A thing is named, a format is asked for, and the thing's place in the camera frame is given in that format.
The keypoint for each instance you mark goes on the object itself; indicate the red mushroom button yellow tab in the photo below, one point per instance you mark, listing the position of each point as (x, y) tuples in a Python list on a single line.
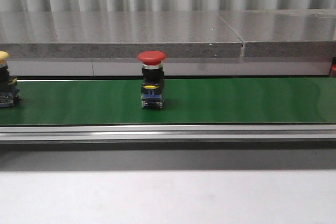
[(153, 83)]

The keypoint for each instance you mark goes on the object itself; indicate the grey stone counter slab left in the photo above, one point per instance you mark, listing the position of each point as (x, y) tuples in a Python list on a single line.
[(71, 35)]

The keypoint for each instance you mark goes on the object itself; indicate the green conveyor belt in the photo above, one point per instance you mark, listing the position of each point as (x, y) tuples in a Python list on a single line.
[(224, 100)]

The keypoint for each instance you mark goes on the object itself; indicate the yellow mushroom button at left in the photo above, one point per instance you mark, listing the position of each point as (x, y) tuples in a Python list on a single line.
[(10, 93)]

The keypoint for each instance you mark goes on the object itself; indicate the aluminium conveyor frame rail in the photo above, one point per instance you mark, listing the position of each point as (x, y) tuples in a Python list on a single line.
[(168, 137)]

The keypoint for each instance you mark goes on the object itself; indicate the grey stone counter slab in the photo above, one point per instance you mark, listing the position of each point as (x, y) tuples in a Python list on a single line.
[(284, 33), (71, 35)]

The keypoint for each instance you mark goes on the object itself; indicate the red object at right edge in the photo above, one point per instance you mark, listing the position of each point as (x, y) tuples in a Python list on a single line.
[(333, 68)]

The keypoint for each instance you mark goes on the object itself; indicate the grey stone counter slab right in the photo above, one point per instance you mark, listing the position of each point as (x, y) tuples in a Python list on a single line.
[(284, 33)]

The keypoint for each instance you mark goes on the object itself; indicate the white cabinet panel under counter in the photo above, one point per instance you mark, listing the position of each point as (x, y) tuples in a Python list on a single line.
[(172, 67)]

